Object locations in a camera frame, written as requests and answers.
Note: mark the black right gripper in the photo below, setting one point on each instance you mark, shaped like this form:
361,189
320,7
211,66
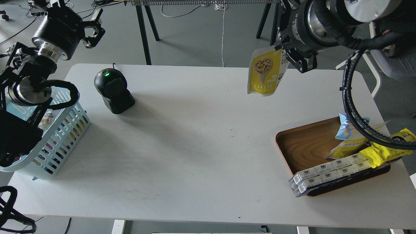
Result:
295,36

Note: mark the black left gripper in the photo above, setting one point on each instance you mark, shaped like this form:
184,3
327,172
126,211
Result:
58,32

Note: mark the yellow chickpea snack pouch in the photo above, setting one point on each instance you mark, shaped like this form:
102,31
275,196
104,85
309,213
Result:
266,70

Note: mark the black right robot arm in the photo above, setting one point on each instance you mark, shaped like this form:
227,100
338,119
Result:
331,24

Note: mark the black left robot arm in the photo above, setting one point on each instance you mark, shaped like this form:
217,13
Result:
27,93

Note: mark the blue snack packet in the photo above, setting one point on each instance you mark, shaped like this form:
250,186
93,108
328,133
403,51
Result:
347,131

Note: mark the light blue plastic basket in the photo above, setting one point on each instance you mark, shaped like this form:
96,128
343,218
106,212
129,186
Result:
57,143

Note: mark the snack packet in basket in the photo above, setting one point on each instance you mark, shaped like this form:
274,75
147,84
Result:
48,118

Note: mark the yellow white snack pouch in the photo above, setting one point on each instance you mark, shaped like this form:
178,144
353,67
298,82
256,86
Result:
346,148

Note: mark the yellow cartoon snack bag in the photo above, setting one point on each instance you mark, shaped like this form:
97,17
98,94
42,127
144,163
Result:
378,154

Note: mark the white snack box stack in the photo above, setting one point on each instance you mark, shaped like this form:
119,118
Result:
326,174

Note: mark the black barcode scanner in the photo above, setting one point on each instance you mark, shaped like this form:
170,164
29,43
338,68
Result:
111,84

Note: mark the black trestle table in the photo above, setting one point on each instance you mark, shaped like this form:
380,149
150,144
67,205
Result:
191,35

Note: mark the wooden tray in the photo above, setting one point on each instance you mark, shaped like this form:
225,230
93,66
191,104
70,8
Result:
307,146

